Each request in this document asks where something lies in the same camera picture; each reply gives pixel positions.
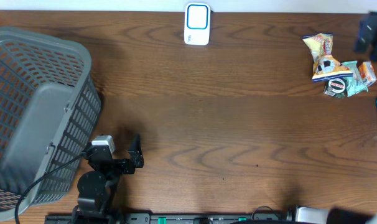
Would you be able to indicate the small orange box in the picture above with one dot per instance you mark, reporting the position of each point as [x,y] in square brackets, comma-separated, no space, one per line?
[367,73]

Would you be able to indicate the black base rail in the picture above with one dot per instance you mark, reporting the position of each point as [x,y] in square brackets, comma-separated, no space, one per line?
[145,218]

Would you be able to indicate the grey plastic basket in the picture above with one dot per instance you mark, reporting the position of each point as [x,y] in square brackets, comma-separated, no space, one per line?
[48,110]

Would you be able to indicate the yellow snack bag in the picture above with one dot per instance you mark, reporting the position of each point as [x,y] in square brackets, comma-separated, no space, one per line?
[325,66]

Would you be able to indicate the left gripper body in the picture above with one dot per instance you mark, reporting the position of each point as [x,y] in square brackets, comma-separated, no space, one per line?
[122,167]

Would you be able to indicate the small green box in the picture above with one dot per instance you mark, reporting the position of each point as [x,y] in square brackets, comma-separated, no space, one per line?
[336,87]

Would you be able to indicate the white barcode scanner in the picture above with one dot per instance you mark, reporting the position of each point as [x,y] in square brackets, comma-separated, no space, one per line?
[197,23]

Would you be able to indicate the teal tissue packet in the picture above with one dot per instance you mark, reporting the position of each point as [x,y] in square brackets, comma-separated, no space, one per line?
[355,84]

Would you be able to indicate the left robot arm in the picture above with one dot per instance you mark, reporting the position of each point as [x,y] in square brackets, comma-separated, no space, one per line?
[97,188]

